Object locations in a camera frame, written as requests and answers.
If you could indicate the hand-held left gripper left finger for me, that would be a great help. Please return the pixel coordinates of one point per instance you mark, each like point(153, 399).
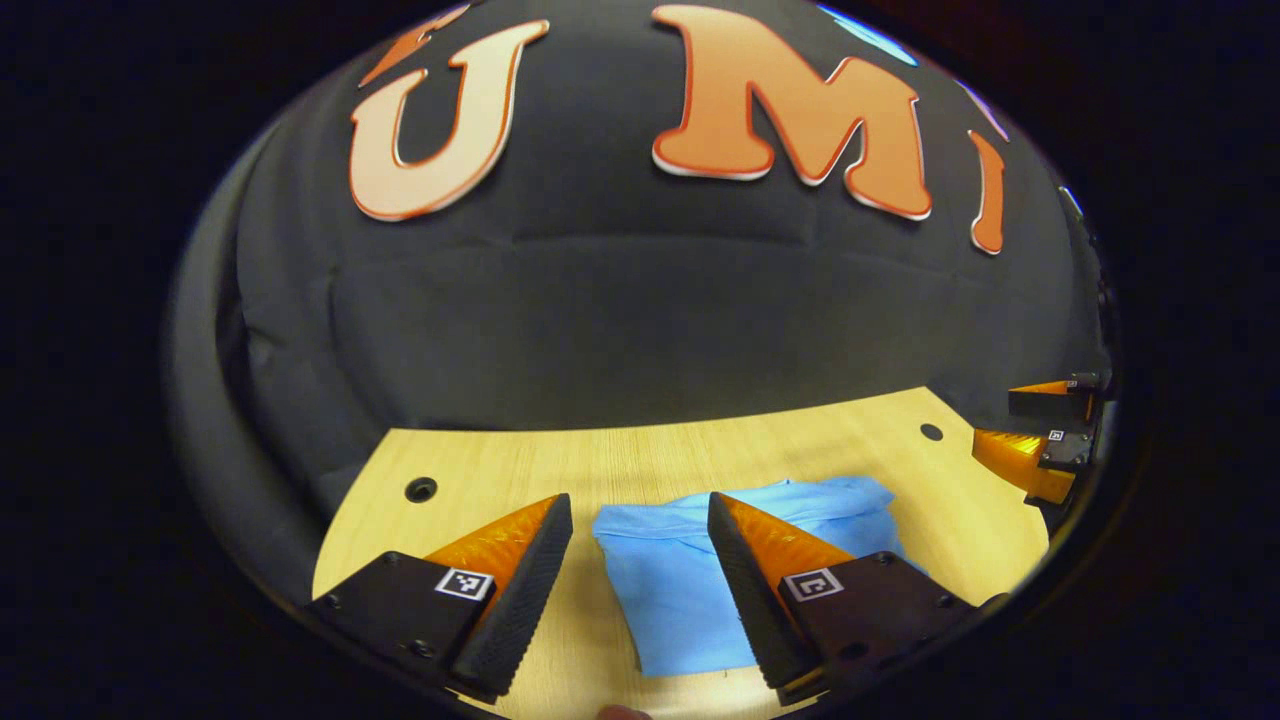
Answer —
point(520, 600)

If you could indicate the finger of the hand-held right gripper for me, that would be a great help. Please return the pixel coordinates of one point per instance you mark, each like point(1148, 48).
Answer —
point(1020, 460)
point(1045, 402)

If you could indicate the light blue T-shirt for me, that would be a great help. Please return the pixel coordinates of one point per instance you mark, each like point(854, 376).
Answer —
point(670, 590)

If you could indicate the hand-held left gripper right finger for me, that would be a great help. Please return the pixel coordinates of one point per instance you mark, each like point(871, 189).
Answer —
point(755, 600)

